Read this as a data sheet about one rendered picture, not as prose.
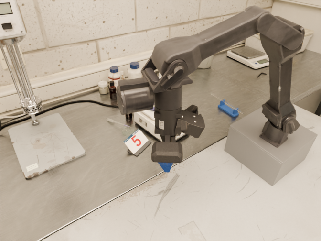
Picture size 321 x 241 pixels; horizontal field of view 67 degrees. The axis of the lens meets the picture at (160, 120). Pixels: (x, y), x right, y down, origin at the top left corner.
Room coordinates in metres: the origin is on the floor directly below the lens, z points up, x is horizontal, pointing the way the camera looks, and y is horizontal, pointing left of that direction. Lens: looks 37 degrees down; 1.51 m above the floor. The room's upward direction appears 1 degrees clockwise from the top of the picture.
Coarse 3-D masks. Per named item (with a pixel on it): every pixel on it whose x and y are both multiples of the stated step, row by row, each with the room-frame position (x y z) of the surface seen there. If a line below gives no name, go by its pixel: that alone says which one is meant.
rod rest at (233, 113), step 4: (224, 100) 0.94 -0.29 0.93; (220, 104) 0.93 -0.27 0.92; (224, 104) 0.94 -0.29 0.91; (220, 108) 0.92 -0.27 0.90; (224, 108) 0.91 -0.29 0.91; (228, 108) 0.91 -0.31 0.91; (236, 108) 0.88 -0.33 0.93; (228, 112) 0.88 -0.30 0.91; (232, 112) 0.88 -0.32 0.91; (236, 112) 0.87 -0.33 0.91; (232, 116) 0.86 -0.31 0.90
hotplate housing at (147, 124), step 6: (138, 114) 0.77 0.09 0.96; (144, 114) 0.76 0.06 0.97; (138, 120) 0.77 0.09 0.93; (144, 120) 0.74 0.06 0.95; (150, 120) 0.72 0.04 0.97; (144, 126) 0.74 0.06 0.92; (150, 126) 0.72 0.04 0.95; (150, 132) 0.72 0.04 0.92; (156, 138) 0.70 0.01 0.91; (180, 138) 0.70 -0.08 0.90
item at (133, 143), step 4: (140, 132) 0.70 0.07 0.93; (132, 136) 0.67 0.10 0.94; (136, 136) 0.68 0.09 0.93; (140, 136) 0.68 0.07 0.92; (144, 136) 0.69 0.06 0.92; (128, 140) 0.65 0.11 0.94; (132, 140) 0.65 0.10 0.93; (136, 140) 0.66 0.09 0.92; (140, 140) 0.67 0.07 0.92; (144, 140) 0.68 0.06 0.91; (128, 144) 0.63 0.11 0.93; (132, 144) 0.64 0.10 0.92; (136, 144) 0.65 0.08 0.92; (140, 144) 0.66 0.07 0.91; (132, 148) 0.63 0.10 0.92; (136, 148) 0.63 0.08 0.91
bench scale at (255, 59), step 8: (240, 48) 1.59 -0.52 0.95; (248, 48) 1.59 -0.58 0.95; (232, 56) 1.52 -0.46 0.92; (240, 56) 1.47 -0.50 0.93; (248, 56) 1.45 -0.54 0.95; (256, 56) 1.46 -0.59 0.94; (264, 56) 1.49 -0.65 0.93; (248, 64) 1.40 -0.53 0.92; (256, 64) 1.38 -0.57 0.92; (264, 64) 1.40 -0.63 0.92
